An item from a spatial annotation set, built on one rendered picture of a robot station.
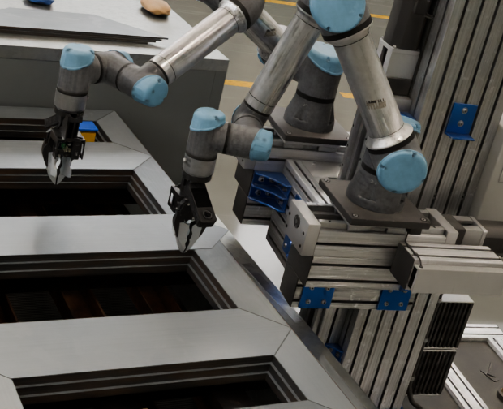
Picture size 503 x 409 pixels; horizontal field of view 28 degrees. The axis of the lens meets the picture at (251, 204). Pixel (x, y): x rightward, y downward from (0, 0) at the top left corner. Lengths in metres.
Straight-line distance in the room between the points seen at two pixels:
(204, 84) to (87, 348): 1.50
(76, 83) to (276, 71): 0.47
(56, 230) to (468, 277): 1.03
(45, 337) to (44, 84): 1.27
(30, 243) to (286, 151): 0.89
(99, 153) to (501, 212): 1.14
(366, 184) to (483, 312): 2.11
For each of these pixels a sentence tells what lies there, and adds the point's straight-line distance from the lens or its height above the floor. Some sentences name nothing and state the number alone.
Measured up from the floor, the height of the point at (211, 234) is 0.87.
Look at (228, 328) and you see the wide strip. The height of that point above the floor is 0.87.
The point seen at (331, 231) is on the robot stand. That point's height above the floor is 0.98.
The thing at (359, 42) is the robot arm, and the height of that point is 1.47.
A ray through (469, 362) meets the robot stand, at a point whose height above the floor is 0.21.
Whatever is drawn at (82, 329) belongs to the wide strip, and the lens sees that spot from 2.13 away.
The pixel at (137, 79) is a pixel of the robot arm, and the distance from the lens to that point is 2.41.
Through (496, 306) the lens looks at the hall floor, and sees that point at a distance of 4.66.
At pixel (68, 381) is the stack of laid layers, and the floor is 0.85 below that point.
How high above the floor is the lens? 2.03
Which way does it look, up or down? 24 degrees down
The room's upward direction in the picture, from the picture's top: 14 degrees clockwise
